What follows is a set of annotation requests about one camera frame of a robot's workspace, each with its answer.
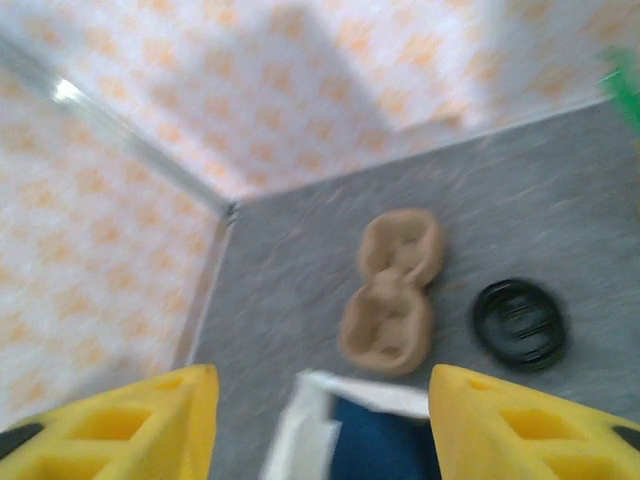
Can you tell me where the white flower print paper bag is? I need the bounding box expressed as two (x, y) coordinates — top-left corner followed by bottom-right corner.
(259, 369), (436, 480)

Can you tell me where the aluminium frame post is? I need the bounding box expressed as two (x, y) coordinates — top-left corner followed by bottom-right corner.
(0, 37), (239, 221)

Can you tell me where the white orange patterned backdrop cloth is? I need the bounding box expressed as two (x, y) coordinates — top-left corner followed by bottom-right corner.
(0, 0), (640, 431)

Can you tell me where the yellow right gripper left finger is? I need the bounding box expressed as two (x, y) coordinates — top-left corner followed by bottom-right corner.
(0, 363), (220, 480)

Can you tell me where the stack of black lids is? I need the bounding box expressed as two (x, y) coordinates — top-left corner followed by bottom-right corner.
(472, 278), (569, 374)

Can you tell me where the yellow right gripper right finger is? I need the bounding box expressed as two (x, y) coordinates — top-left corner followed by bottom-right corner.
(429, 363), (640, 480)

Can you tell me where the aluminium table side rail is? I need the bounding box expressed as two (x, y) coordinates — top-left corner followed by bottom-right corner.
(172, 207), (239, 374)

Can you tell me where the brown pulp cup carrier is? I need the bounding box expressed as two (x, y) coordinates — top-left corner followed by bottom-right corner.
(338, 208), (448, 379)

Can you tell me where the green wrapped straw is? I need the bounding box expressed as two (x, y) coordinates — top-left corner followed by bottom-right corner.
(602, 47), (640, 126)

